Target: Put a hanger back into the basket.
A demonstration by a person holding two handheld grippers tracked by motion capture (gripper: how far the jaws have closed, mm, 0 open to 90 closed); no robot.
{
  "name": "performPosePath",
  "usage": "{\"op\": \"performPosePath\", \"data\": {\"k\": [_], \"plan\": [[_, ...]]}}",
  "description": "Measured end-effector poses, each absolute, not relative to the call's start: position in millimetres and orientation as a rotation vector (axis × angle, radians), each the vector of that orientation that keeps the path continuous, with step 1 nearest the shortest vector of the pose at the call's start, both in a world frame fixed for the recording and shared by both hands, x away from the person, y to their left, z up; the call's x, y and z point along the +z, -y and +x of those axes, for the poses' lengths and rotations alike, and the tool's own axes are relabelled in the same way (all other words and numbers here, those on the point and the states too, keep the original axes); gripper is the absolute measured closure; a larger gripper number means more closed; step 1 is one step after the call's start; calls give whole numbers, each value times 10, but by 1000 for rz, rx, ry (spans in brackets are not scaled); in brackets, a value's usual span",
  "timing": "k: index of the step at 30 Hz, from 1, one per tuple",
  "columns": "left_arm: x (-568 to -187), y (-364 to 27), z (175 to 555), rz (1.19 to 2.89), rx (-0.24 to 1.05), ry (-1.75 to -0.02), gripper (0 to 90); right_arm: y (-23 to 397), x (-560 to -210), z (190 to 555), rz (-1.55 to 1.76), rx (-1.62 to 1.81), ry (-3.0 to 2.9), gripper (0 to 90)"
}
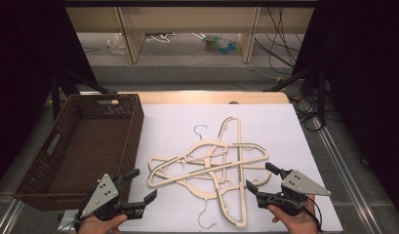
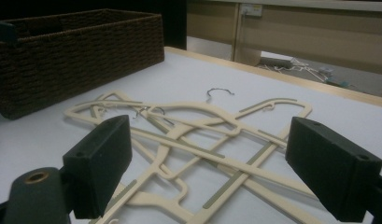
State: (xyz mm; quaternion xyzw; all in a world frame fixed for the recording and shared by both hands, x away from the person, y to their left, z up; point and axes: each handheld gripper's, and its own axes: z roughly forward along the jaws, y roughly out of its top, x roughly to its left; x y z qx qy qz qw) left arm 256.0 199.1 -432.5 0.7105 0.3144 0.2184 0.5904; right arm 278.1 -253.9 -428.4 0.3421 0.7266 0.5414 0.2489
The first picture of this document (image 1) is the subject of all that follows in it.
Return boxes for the metal floor rail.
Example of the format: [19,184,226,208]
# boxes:
[0,198,25,234]
[312,116,383,234]

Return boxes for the light wooden shelf unit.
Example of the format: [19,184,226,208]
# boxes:
[65,6,315,64]

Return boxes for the person's right hand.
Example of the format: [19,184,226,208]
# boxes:
[267,194,320,234]

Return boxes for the right hand-held gripper black cable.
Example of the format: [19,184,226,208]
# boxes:
[302,195,324,233]

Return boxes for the hanging black cables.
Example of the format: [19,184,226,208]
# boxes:
[254,6,306,76]

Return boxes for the white table mat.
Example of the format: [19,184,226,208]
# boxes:
[59,102,344,233]

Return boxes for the white cord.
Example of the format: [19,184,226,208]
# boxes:
[145,31,177,45]

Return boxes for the brown woven basket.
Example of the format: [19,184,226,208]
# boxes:
[13,93,145,212]

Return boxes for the person's left hand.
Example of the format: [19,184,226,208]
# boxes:
[77,214,129,234]

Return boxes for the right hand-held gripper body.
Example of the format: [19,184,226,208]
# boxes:
[257,169,332,217]

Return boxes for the clear plastic bag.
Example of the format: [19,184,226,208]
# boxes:
[106,32,127,56]

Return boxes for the left hand-held gripper black cable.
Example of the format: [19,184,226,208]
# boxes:
[72,186,100,230]

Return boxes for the hand-held gripper black cable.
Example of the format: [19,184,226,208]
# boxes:
[72,186,100,230]
[302,195,324,233]

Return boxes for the bundle of black floor cables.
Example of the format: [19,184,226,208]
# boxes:
[290,95,326,133]

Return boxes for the black metal stand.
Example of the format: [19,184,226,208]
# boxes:
[263,61,329,129]
[50,64,111,122]

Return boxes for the dark curtain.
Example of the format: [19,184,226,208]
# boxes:
[0,0,100,193]
[293,0,399,215]

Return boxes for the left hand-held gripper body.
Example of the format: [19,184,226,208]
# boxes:
[77,174,146,222]

